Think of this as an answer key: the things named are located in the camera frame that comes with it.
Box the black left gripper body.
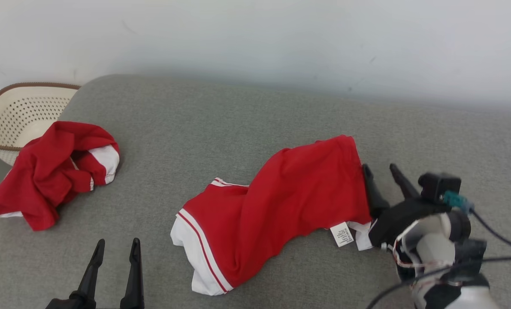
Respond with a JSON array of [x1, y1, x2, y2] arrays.
[[45, 292, 96, 309]]

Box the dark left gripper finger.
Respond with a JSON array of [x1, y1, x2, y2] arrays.
[[120, 238, 145, 309], [79, 239, 106, 301]]

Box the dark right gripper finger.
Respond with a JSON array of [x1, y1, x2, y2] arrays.
[[390, 164, 421, 201], [362, 164, 391, 218]]

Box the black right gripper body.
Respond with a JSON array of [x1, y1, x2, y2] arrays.
[[369, 200, 451, 248]]

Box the red white sports jersey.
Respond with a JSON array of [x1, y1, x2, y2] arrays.
[[170, 135, 378, 297]]

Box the red jersey top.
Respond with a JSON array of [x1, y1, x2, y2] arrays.
[[0, 121, 121, 231]]

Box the cream perforated laundry basket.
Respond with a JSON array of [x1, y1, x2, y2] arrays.
[[0, 82, 81, 166]]

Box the thin red white wires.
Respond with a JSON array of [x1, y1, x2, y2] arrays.
[[392, 242, 419, 286]]

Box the teal connector camera cable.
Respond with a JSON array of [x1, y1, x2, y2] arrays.
[[443, 191, 511, 247]]

